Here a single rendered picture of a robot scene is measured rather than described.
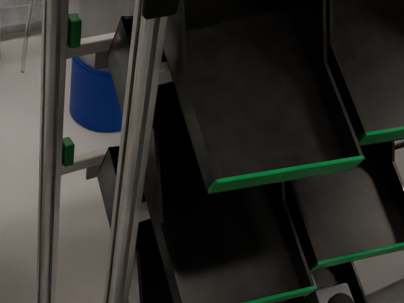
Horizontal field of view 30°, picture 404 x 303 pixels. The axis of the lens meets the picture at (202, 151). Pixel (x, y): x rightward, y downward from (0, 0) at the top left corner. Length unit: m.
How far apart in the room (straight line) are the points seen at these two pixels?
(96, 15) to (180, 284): 0.91
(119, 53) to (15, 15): 1.21
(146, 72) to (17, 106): 1.13
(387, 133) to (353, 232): 0.17
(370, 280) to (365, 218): 1.55
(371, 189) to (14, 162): 0.91
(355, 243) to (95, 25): 0.87
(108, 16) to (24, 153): 0.33
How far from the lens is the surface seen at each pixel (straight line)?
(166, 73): 0.62
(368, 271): 2.30
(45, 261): 0.97
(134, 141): 0.64
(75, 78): 1.62
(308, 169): 0.59
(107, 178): 0.84
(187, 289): 0.70
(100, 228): 1.44
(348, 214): 0.80
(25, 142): 1.62
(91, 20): 1.52
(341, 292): 0.87
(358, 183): 0.82
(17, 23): 1.96
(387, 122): 0.69
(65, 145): 0.86
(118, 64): 0.74
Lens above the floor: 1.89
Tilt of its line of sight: 39 degrees down
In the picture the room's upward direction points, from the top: 11 degrees clockwise
